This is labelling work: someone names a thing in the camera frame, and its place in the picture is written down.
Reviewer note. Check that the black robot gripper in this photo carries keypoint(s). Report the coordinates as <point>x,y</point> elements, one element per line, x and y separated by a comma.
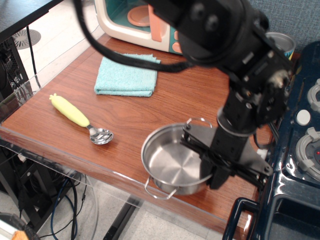
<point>225,155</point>

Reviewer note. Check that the small stainless steel pan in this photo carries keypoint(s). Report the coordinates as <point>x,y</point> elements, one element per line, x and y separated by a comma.
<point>173,168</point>

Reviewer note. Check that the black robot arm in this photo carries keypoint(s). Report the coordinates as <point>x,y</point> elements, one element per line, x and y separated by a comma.
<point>229,35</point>

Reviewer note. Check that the dark blue toy stove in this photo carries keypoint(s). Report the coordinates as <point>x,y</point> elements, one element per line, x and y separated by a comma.
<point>288,208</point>

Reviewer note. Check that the black table leg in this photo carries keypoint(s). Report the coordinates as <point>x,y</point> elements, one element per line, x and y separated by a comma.
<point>121,220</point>

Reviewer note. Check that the light blue folded cloth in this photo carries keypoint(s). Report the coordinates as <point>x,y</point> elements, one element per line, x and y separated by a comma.
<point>117,79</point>

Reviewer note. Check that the pineapple slices can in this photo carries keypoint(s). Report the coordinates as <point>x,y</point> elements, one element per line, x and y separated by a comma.
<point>283,41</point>

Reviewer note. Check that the toy microwave oven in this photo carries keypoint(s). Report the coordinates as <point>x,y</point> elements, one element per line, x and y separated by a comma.
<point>134,21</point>

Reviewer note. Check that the black computer tower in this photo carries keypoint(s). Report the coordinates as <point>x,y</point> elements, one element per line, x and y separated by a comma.
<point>13,77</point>

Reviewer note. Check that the black side desk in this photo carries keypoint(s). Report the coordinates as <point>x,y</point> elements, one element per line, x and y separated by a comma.
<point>15,15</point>

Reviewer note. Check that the yellow handled metal spoon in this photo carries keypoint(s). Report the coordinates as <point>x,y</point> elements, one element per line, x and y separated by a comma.
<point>98,136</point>

